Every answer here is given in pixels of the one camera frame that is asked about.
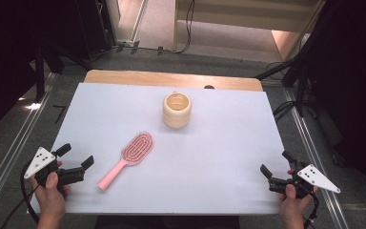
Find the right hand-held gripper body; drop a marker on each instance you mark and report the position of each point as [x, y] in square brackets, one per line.
[317, 178]

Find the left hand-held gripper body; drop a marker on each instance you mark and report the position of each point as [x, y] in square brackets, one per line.
[39, 160]

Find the pink hairbrush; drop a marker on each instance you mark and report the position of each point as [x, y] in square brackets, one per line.
[138, 149]

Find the cream ribbed cup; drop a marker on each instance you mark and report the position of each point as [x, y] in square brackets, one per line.
[177, 119]

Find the person's right hand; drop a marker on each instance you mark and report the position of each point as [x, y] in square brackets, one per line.
[290, 205]

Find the person's left hand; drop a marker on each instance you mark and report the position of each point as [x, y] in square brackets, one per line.
[50, 200]

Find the white table mat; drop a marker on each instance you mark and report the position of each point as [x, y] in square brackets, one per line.
[219, 152]

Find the black metal stand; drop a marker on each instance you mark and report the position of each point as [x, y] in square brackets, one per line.
[300, 89]

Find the black equipment case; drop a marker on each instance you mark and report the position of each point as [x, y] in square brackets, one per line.
[92, 25]

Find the light wooden cabinet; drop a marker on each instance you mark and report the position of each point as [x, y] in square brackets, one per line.
[235, 12]

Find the long metal floor rail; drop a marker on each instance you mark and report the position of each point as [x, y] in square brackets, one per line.
[12, 140]
[311, 149]

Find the short metal floor rail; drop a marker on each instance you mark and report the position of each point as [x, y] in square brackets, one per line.
[138, 19]

